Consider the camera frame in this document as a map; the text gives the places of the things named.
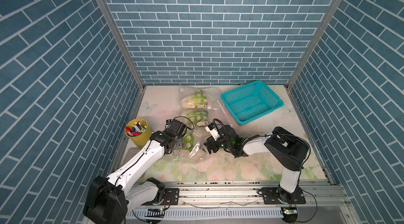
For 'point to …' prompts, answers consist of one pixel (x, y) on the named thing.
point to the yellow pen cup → (138, 131)
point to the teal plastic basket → (251, 101)
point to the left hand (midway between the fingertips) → (178, 143)
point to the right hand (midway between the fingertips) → (204, 144)
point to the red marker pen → (128, 128)
